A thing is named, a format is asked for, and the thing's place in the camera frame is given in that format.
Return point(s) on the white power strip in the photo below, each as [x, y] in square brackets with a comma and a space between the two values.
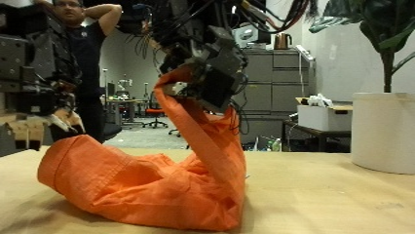
[305, 52]

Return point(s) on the green leafy plant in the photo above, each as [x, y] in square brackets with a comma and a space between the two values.
[385, 22]

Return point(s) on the white crumpled bag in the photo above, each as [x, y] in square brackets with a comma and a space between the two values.
[320, 100]

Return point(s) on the copper kettle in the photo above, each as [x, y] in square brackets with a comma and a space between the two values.
[282, 41]

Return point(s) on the grey box monitor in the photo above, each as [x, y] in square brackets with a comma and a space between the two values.
[254, 34]

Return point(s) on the orange button shirt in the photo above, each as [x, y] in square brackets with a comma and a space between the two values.
[151, 191]

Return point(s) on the white round plant pot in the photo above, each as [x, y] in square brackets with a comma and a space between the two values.
[385, 130]

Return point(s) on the person in black clothes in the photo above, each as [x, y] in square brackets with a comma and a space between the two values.
[87, 48]

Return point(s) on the green plastic bottle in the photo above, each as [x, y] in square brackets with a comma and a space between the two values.
[277, 145]

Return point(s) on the tall grey drawer cabinet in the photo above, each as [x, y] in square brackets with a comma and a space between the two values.
[285, 91]

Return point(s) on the white storage box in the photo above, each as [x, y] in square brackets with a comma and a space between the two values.
[322, 118]

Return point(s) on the orange seat office chair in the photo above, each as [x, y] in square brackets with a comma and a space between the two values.
[155, 112]
[175, 131]

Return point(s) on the low grey cabinet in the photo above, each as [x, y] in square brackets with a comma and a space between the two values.
[264, 128]

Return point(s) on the black side table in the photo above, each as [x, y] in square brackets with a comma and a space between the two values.
[316, 132]

